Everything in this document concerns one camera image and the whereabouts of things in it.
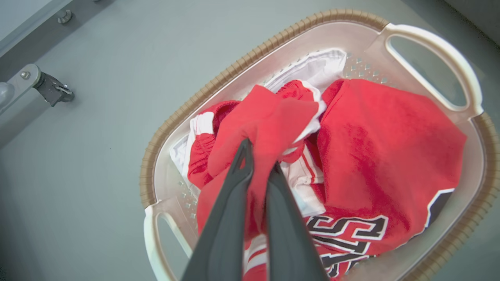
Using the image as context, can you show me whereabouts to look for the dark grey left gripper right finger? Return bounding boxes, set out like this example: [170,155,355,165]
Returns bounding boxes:
[265,162,329,281]

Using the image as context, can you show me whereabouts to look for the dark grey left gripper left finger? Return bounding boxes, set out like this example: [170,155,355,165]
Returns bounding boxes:
[182,139,255,281]

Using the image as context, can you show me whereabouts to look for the red garment white trim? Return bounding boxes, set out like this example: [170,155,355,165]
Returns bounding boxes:
[187,80,327,281]

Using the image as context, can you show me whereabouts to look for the red jersey black white lettering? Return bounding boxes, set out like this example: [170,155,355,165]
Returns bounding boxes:
[305,78,468,279]

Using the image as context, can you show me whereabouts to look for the beige laundry basket brown rim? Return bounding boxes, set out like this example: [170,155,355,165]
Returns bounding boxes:
[139,9,500,281]

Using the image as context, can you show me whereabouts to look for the black caster wheel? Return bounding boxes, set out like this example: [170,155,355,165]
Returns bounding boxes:
[33,72,75,107]

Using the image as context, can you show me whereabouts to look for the grey partition foot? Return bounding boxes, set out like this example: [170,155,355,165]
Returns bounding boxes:
[0,64,41,149]

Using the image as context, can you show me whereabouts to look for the grey partition bottom rail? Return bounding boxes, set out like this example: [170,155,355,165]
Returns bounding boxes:
[0,0,114,80]

